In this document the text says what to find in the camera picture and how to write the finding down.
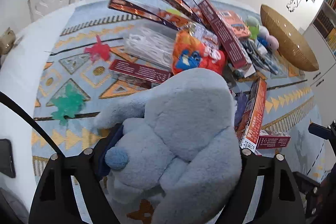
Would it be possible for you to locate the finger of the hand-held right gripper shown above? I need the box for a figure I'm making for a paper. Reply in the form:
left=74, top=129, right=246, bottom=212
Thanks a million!
left=292, top=171, right=329, bottom=220
left=308, top=120, right=336, bottom=159

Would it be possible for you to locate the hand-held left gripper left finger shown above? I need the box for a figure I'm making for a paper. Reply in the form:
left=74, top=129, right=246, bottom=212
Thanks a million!
left=28, top=123, right=124, bottom=224

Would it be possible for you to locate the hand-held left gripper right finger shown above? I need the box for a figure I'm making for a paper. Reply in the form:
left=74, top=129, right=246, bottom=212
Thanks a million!
left=215, top=147, right=306, bottom=224

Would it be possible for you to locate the green sticky toy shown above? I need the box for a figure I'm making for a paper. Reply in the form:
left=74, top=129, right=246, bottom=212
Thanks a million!
left=50, top=83, right=86, bottom=125

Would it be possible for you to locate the orange red box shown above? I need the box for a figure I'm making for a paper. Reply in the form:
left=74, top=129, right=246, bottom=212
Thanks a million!
left=234, top=76, right=267, bottom=141

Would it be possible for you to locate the blue plush toy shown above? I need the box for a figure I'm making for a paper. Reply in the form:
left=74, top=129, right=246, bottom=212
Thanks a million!
left=93, top=68, right=243, bottom=224
left=257, top=38, right=269, bottom=54

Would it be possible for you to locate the woven basket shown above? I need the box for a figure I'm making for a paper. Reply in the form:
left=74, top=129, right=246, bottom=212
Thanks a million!
left=260, top=4, right=320, bottom=72

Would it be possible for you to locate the orange fabric toy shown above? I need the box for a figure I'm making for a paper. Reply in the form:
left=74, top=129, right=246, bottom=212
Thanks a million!
left=171, top=29, right=228, bottom=75

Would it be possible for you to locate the long dark red box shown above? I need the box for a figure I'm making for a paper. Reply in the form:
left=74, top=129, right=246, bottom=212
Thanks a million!
left=189, top=0, right=253, bottom=70

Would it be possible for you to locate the small dark red box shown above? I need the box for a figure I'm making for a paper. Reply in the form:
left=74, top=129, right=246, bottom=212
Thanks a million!
left=255, top=129, right=291, bottom=150

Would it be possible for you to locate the white cabinet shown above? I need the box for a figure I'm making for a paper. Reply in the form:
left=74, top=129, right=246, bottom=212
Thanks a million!
left=301, top=23, right=336, bottom=119

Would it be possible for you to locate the patterned blue mat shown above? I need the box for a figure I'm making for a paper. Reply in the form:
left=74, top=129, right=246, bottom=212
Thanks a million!
left=31, top=0, right=328, bottom=224

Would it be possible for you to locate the red sticky toy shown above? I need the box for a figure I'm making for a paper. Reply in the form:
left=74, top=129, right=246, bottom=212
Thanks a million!
left=84, top=35, right=111, bottom=63

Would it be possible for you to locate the pink plush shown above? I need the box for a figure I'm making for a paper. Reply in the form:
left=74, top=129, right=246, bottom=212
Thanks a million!
left=267, top=35, right=279, bottom=52

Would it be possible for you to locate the clear plastic package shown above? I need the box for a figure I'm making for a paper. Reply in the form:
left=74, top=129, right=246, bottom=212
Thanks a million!
left=123, top=25, right=179, bottom=70

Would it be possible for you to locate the black smartphone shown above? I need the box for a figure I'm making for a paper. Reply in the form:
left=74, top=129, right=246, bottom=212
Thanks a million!
left=0, top=138, right=17, bottom=179

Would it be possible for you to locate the bookshelf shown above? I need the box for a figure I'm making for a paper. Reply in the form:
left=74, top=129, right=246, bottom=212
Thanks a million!
left=312, top=0, right=336, bottom=53

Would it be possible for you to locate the small orange box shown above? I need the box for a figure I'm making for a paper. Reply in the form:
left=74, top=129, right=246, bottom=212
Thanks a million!
left=220, top=10, right=252, bottom=39

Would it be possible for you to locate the silver foil packet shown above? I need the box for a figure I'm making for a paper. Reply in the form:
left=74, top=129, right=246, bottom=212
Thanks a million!
left=187, top=21, right=219, bottom=49

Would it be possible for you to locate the glass mug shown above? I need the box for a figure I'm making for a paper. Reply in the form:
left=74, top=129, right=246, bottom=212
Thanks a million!
left=0, top=27, right=16, bottom=54

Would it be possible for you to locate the black cable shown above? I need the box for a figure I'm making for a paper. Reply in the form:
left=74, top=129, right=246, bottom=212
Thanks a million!
left=0, top=91, right=65, bottom=159

